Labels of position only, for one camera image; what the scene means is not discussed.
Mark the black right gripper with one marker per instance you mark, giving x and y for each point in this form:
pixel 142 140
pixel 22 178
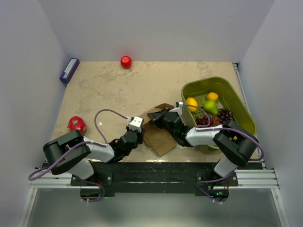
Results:
pixel 155 116

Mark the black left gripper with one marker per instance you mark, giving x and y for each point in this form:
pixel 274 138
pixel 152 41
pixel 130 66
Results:
pixel 139 135

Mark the brown cardboard box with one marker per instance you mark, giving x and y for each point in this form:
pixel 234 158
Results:
pixel 157 139

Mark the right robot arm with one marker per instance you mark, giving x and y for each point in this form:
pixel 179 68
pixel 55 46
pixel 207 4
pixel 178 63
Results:
pixel 237 144

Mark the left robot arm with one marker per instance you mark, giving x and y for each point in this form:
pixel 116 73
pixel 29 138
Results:
pixel 77 149

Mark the purple white rectangular box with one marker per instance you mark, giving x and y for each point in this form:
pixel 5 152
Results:
pixel 69 70

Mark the orange in basket front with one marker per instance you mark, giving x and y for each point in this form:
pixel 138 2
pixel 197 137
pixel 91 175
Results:
pixel 192 104

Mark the orange in basket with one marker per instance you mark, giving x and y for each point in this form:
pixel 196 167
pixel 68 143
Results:
pixel 192 104
pixel 212 96

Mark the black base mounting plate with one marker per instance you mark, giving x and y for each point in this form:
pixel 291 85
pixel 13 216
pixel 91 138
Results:
pixel 187 178

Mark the olive green plastic basket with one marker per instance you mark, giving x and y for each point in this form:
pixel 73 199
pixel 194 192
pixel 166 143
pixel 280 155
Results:
pixel 227 98

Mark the green pear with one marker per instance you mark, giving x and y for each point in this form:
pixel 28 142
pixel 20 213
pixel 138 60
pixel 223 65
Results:
pixel 210 107

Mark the red dragon fruit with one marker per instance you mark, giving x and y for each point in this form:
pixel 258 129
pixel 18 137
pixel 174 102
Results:
pixel 77 123

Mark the orange in basket back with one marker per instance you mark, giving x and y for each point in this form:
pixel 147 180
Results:
pixel 212 96

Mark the red apple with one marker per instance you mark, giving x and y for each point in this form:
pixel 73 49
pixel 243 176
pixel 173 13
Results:
pixel 126 62

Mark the dark red grape bunch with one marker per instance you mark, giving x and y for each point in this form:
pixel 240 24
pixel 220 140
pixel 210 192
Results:
pixel 220 118

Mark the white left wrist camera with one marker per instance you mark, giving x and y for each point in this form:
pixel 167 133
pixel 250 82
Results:
pixel 135 123

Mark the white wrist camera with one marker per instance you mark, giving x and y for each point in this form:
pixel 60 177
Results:
pixel 135 123
pixel 178 108

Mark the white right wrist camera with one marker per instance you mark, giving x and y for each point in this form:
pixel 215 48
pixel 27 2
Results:
pixel 178 108

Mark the aluminium frame rail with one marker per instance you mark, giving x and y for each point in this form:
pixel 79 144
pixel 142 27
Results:
pixel 255 177

